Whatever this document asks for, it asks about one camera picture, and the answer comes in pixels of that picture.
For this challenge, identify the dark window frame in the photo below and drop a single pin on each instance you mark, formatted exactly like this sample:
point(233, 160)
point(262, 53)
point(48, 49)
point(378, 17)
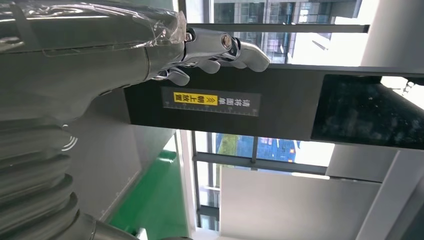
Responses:
point(265, 28)

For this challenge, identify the black inbound scanner machine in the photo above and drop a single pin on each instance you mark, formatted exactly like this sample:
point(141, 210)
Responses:
point(291, 99)

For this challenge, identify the black yellow ruler label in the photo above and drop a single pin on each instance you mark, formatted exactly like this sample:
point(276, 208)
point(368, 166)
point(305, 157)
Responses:
point(238, 103)

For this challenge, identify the grey office building outside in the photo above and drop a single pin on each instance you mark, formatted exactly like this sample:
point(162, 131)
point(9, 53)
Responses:
point(281, 13)

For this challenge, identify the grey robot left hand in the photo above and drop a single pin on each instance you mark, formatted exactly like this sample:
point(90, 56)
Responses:
point(82, 56)

